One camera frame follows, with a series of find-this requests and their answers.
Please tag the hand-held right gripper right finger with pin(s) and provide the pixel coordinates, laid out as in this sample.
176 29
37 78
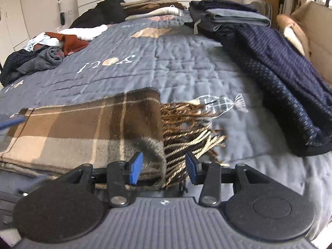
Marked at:
192 168

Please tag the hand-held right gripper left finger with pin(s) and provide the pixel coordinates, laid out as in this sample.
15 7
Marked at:
136 167

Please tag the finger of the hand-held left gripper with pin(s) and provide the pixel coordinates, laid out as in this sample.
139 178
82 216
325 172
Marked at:
11 123

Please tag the brown plaid scarf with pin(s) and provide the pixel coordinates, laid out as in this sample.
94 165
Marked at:
77 134

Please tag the crumpled navy dotted garment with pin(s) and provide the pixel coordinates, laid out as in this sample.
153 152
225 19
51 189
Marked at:
13 64

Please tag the light blue garment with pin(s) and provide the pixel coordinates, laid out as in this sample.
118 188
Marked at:
36 41

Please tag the rust red garment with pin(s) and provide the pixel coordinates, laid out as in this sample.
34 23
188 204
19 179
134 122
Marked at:
74 44

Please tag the grey-blue quilt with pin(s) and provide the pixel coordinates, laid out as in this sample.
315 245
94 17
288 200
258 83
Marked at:
181 64

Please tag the white wardrobe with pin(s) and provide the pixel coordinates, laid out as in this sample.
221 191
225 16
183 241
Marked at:
13 18

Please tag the navy dotted scarf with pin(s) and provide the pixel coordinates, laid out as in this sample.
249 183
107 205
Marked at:
272 96

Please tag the white garment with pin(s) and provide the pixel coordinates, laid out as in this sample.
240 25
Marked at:
85 32

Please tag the black hairbrush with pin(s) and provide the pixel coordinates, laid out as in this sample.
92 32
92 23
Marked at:
62 17

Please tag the black jacket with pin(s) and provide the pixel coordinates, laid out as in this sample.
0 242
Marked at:
103 11

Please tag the folded grey-blue towel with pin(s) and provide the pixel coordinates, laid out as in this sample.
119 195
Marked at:
241 17

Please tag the folded beige blanket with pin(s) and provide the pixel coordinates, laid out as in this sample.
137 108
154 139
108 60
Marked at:
150 4

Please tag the folded navy garment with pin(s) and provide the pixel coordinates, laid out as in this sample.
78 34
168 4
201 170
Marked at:
223 5

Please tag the white fan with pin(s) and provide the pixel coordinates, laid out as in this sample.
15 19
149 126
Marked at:
256 7

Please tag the wicker basket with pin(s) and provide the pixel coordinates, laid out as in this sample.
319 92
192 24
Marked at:
288 22

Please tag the large cardboard panel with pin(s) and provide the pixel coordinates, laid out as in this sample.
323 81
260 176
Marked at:
319 39

